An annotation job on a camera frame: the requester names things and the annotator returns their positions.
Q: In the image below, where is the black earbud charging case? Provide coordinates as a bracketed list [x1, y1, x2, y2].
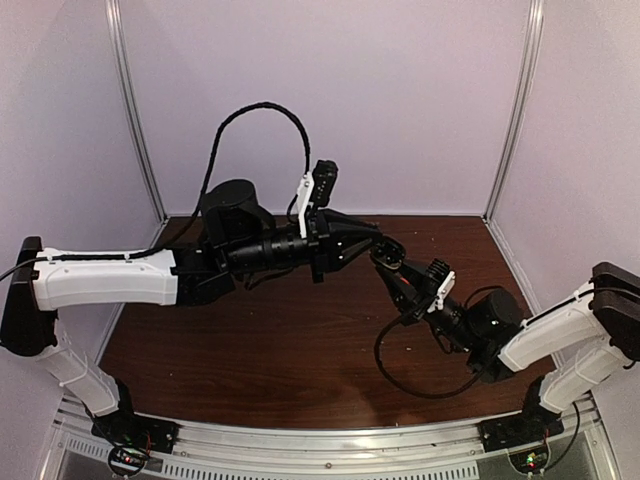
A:
[370, 238, 406, 271]

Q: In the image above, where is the aluminium frame post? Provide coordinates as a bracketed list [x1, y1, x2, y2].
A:
[104, 0, 167, 223]
[483, 0, 545, 225]

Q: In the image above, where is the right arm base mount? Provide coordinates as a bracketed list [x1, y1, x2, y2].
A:
[478, 377, 581, 478]

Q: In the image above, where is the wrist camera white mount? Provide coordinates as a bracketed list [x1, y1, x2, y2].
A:
[294, 160, 339, 239]
[426, 259, 456, 313]

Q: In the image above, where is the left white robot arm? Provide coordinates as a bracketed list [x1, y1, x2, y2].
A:
[1, 179, 382, 444]

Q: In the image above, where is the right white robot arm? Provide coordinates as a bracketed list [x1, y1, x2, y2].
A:
[376, 260, 639, 442]

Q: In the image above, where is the left aluminium frame post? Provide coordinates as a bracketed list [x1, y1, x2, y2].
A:
[104, 0, 167, 223]

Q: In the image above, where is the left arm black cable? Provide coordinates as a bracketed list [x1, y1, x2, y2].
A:
[124, 101, 314, 261]

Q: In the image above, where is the aluminium front rail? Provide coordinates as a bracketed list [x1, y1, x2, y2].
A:
[36, 395, 622, 479]

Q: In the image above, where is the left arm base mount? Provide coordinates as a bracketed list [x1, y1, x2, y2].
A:
[85, 379, 179, 478]

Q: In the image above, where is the right aluminium frame post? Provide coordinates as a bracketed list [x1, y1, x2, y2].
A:
[483, 0, 545, 225]

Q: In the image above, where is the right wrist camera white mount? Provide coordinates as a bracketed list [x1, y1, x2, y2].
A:
[426, 259, 456, 313]

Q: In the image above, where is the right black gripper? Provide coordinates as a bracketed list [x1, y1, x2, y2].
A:
[377, 253, 482, 354]

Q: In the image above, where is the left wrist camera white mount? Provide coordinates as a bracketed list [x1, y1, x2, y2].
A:
[294, 160, 339, 239]

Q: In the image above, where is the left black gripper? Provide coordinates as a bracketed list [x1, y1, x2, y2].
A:
[225, 208, 383, 284]

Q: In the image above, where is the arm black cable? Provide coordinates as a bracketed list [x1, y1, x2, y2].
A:
[124, 101, 314, 261]
[373, 319, 481, 400]

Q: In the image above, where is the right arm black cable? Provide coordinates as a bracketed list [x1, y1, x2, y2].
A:
[373, 319, 481, 400]

